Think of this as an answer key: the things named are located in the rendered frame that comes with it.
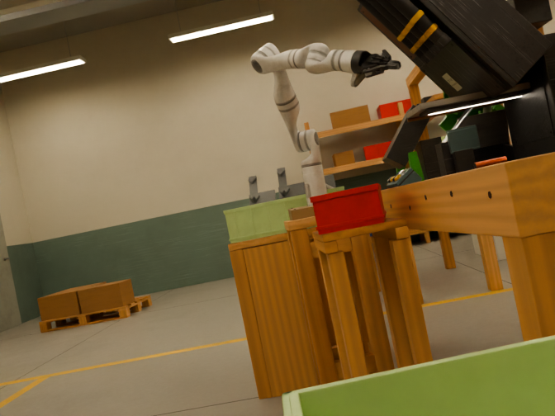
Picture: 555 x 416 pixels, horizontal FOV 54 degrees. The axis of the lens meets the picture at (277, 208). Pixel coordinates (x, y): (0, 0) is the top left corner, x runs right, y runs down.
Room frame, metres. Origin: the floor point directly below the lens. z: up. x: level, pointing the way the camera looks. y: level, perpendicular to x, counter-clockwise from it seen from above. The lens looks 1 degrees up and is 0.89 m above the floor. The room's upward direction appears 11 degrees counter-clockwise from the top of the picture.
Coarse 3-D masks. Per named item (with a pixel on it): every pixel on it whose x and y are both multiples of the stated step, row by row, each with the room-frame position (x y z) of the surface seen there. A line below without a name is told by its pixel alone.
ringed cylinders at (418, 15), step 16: (368, 0) 1.61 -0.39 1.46; (384, 0) 1.55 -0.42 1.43; (400, 0) 1.50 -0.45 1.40; (384, 16) 1.61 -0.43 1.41; (400, 16) 1.55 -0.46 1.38; (416, 16) 1.50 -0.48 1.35; (400, 32) 1.64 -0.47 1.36; (416, 32) 1.55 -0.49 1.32; (432, 32) 1.50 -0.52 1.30; (416, 48) 1.62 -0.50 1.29; (432, 48) 1.55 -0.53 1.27
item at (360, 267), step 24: (312, 240) 2.49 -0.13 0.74; (336, 240) 2.25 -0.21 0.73; (360, 240) 2.24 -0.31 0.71; (312, 264) 2.23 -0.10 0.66; (360, 264) 2.24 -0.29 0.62; (312, 288) 2.23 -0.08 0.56; (360, 288) 2.26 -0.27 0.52; (312, 312) 2.23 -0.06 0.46; (360, 312) 2.48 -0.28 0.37; (312, 336) 2.23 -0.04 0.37; (384, 336) 2.24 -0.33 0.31; (336, 360) 2.28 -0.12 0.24; (384, 360) 2.24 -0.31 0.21
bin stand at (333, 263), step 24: (384, 240) 1.92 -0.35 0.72; (336, 264) 1.64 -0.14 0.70; (384, 264) 1.92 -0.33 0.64; (408, 264) 1.64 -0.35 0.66; (336, 288) 1.64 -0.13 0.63; (384, 288) 1.92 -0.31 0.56; (408, 288) 1.64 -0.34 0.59; (336, 312) 1.92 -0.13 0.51; (408, 312) 1.64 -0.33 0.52; (336, 336) 1.92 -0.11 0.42; (360, 336) 1.64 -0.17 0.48; (408, 336) 1.69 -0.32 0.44; (360, 360) 1.64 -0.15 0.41; (408, 360) 1.92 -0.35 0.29; (432, 360) 1.64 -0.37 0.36
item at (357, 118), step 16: (336, 112) 8.45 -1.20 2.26; (352, 112) 8.41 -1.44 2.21; (368, 112) 8.37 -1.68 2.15; (384, 112) 8.37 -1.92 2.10; (400, 112) 8.29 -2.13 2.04; (336, 128) 8.37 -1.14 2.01; (352, 128) 8.30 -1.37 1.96; (384, 144) 8.36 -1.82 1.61; (336, 160) 8.43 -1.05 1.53; (352, 160) 8.43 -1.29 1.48; (368, 160) 8.34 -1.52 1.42
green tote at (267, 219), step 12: (264, 204) 2.70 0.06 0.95; (276, 204) 2.70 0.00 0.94; (288, 204) 2.69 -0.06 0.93; (300, 204) 2.69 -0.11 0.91; (228, 216) 2.73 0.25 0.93; (240, 216) 2.72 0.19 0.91; (252, 216) 2.71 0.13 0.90; (264, 216) 2.71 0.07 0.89; (276, 216) 2.70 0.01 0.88; (288, 216) 2.69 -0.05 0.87; (228, 228) 2.73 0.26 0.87; (240, 228) 2.72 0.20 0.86; (252, 228) 2.72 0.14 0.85; (264, 228) 2.71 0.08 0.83; (276, 228) 2.70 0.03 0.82; (240, 240) 2.72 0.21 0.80
